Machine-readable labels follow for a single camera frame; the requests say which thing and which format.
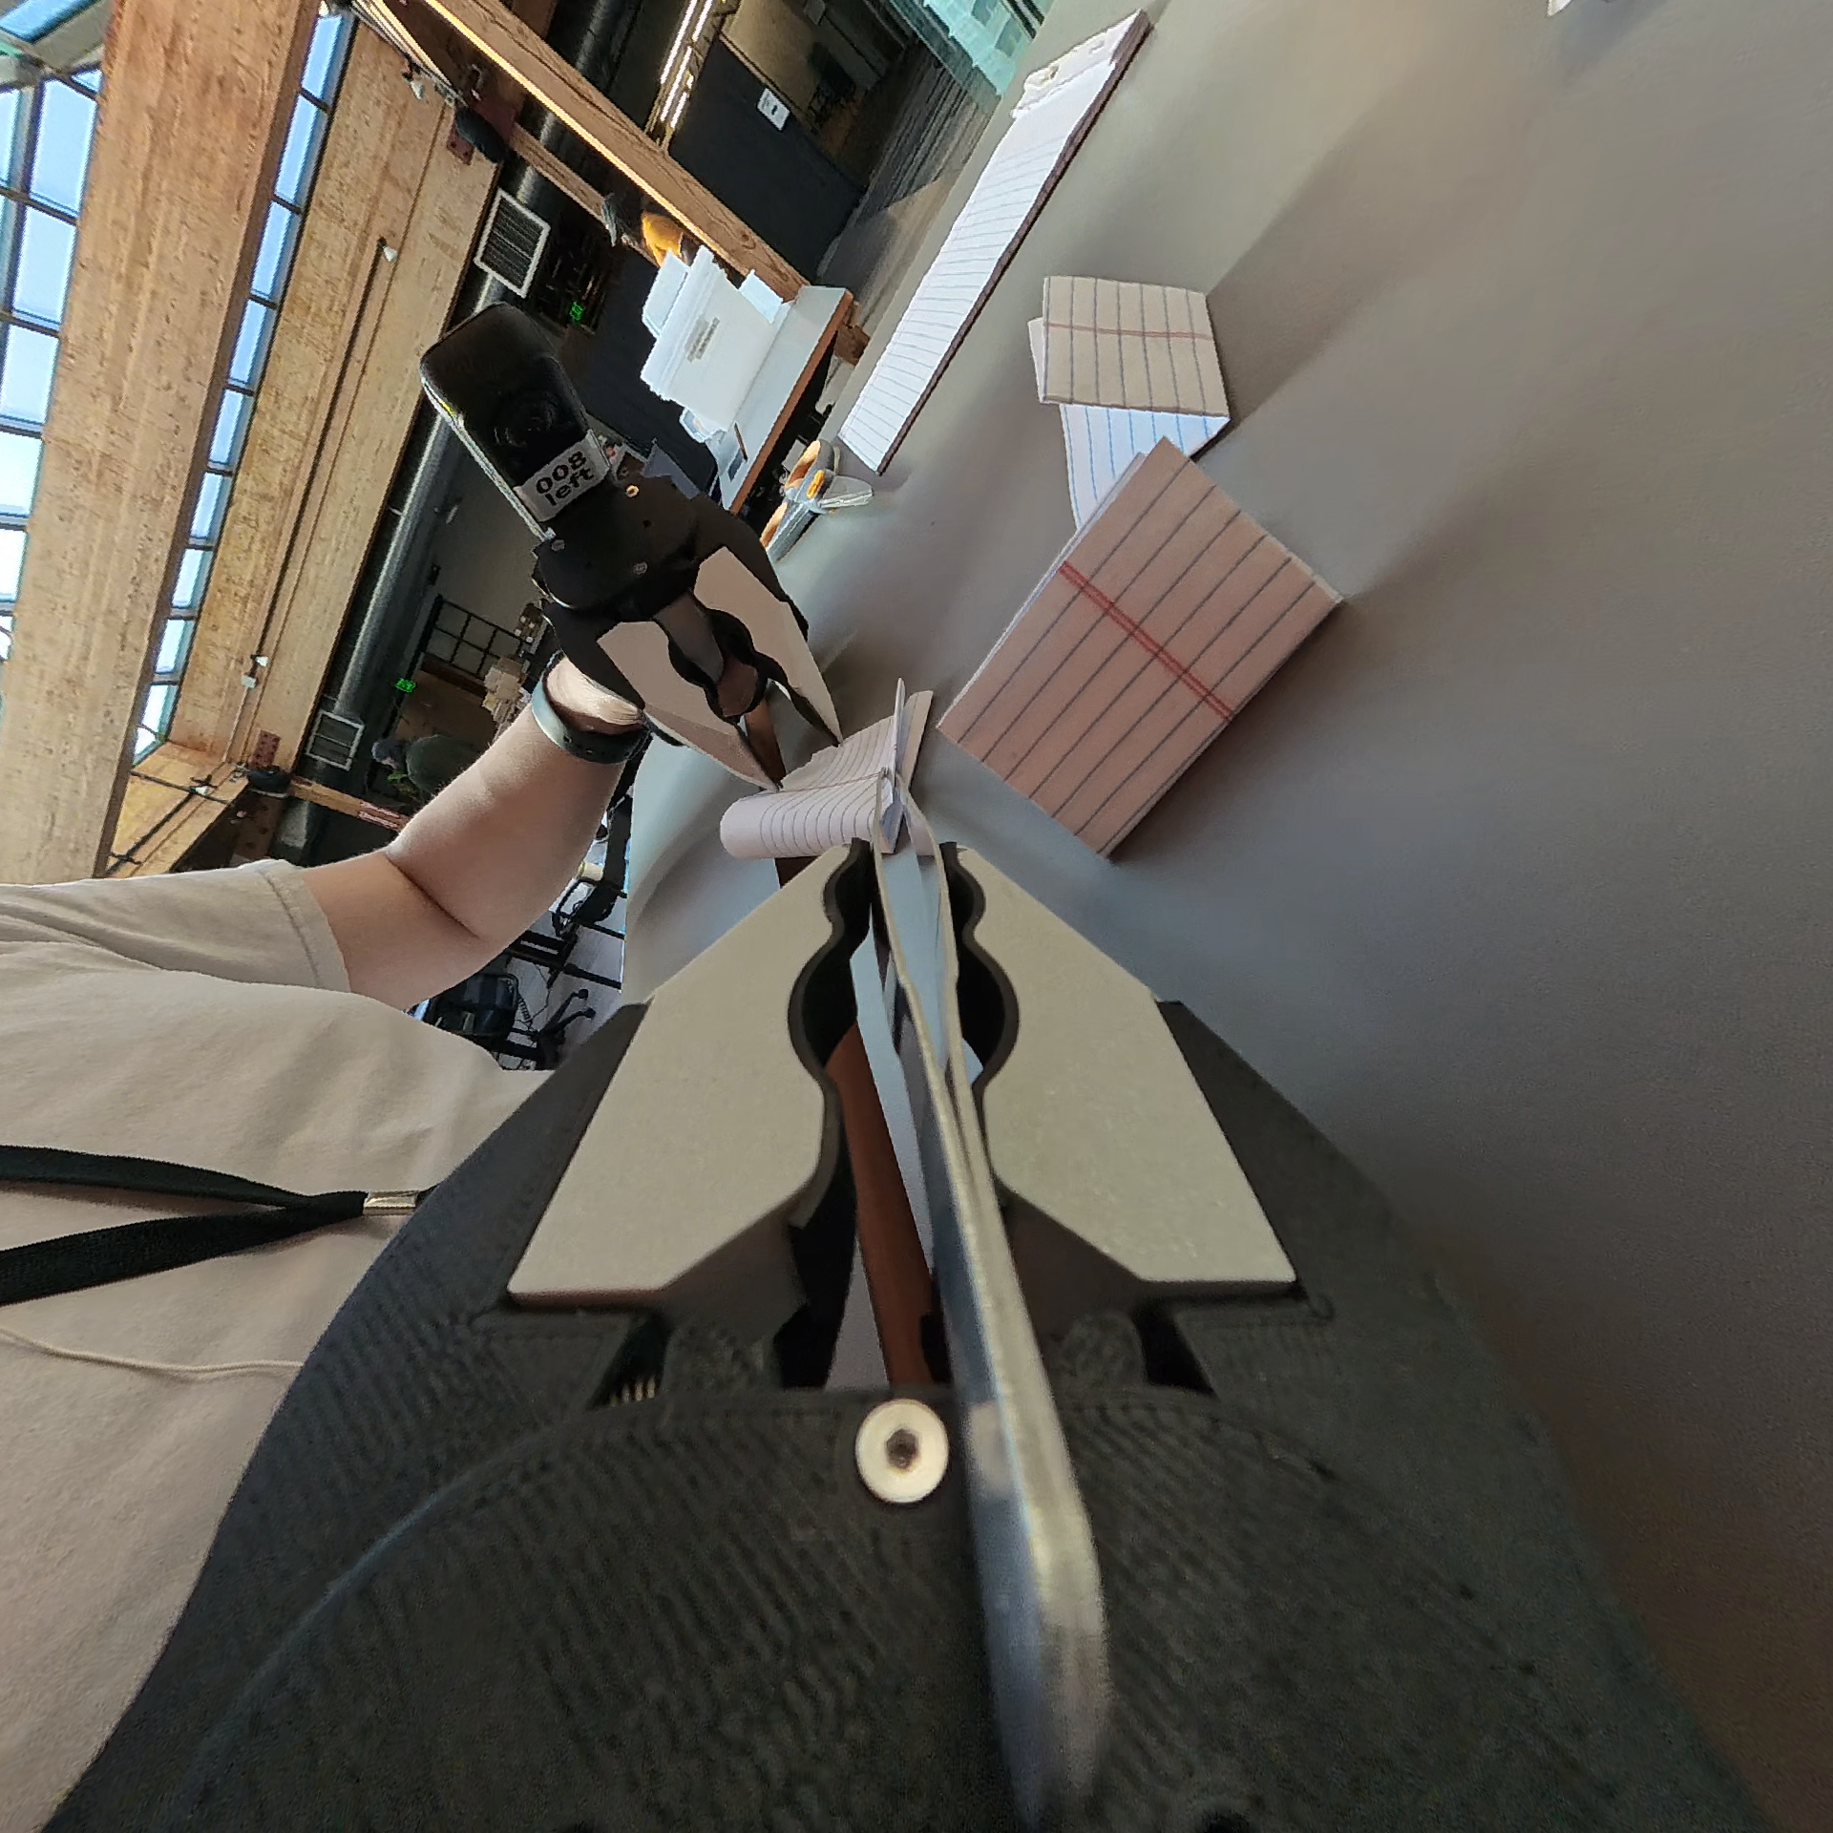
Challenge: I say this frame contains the person's left forearm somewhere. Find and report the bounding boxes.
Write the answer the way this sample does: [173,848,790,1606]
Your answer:
[349,723,639,1002]

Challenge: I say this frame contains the long lined legal pad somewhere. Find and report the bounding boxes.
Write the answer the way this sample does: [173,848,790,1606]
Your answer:
[839,11,1150,473]

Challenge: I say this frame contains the lined paper sheet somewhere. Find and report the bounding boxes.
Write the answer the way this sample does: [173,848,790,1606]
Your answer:
[725,686,934,863]
[939,437,1343,858]

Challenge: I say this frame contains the wooden beam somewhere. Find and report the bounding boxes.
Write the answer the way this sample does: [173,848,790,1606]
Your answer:
[431,0,820,305]

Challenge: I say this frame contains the grey table with black legs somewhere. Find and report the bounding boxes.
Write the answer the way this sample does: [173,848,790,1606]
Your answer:
[716,280,874,518]

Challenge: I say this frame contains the white grid-creased folded paper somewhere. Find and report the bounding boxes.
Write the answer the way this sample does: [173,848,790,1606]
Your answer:
[1027,274,1236,532]

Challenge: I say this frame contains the window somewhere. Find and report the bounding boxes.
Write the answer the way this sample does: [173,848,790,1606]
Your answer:
[0,72,98,606]

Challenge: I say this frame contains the white vent grille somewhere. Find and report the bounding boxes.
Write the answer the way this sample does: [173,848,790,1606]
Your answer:
[473,193,555,286]

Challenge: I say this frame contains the black neck strap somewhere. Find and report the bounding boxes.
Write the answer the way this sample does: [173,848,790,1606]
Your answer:
[0,1143,441,1310]

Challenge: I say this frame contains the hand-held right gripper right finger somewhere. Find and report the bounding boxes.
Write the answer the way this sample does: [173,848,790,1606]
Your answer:
[939,838,1297,1310]

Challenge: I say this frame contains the metal tweezers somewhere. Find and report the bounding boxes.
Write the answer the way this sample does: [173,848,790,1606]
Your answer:
[867,796,1109,1829]

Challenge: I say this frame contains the dark wristband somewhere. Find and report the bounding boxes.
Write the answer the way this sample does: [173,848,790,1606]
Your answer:
[528,667,655,771]

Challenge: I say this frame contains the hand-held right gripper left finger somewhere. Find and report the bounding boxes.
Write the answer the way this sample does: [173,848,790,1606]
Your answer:
[504,838,874,1386]

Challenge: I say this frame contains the white drawstring cord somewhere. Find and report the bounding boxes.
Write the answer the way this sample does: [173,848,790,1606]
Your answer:
[0,1318,313,1379]

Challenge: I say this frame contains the beige shirt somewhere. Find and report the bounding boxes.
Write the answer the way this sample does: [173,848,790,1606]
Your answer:
[0,858,577,1833]

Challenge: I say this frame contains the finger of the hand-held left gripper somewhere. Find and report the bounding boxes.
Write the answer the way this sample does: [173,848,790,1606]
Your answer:
[698,543,846,740]
[602,608,790,789]

